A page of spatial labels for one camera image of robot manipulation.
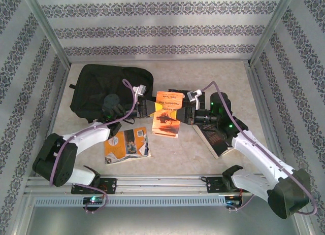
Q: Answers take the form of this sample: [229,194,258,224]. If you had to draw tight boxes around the aluminium side frame bar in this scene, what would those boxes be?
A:
[35,64,71,177]
[243,61,293,175]

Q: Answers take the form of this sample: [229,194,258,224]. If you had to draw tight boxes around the orange novel book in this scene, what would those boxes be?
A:
[151,91,184,139]

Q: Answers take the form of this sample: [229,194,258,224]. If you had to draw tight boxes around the grey metal shelf panel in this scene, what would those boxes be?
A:
[25,206,303,235]

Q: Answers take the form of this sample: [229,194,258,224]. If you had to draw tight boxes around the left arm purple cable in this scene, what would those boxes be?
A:
[50,78,139,215]

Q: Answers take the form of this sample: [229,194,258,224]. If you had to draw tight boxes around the aluminium corner post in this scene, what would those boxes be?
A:
[250,0,298,68]
[24,0,72,68]

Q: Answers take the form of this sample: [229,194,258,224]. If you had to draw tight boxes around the aluminium mounting rail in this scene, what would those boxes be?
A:
[24,174,297,195]

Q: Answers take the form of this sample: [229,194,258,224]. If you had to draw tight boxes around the black fabric backpack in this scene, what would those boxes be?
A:
[69,64,155,124]

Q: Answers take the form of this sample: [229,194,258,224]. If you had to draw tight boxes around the controller board with green light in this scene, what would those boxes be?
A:
[83,196,105,205]
[225,194,243,208]

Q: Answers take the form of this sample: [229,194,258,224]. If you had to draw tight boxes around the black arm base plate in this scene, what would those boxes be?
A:
[71,178,117,195]
[206,176,253,194]

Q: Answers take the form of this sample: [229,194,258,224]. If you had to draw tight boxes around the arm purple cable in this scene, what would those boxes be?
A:
[50,78,139,215]
[197,81,318,215]

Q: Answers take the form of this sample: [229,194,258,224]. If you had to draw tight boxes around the black paperback book cream pages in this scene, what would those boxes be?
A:
[192,123,236,159]

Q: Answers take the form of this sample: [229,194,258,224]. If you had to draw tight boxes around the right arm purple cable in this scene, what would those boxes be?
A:
[197,81,318,215]

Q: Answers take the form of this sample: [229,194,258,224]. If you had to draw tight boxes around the thin aluminium frame bar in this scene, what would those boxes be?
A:
[68,58,252,65]

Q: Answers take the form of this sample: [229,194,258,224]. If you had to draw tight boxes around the orange and white torn booklet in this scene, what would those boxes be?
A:
[104,126,152,165]

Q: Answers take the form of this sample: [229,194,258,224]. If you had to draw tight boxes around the slotted grey cable duct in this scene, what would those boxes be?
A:
[32,195,228,208]

